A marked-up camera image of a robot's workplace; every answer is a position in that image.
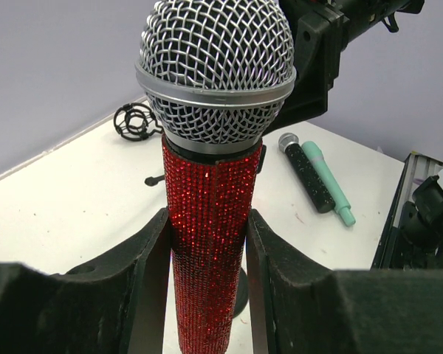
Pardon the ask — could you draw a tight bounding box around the tripod stand with shock mount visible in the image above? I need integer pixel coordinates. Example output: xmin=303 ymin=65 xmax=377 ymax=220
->
xmin=113 ymin=102 xmax=167 ymax=187

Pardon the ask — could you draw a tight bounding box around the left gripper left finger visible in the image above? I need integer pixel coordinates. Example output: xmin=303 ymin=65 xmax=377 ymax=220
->
xmin=0 ymin=209 xmax=170 ymax=353

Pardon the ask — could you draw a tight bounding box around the black glitter microphone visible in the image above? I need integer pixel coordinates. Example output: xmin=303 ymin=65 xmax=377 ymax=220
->
xmin=278 ymin=133 xmax=335 ymax=214

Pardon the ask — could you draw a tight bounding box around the mint green microphone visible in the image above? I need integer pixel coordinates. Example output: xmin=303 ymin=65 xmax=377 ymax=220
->
xmin=301 ymin=141 xmax=356 ymax=227

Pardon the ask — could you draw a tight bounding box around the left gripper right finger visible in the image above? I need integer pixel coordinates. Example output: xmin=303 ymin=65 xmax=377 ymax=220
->
xmin=247 ymin=210 xmax=443 ymax=353

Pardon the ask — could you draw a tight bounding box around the red glitter microphone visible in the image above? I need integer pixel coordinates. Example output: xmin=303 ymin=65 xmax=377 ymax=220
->
xmin=136 ymin=1 xmax=296 ymax=353

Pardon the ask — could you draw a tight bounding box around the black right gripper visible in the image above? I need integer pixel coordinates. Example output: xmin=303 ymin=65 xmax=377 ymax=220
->
xmin=276 ymin=0 xmax=425 ymax=129

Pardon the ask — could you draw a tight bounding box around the round-base mic stand with clip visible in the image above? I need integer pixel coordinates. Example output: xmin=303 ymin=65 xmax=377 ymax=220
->
xmin=66 ymin=143 xmax=269 ymax=322

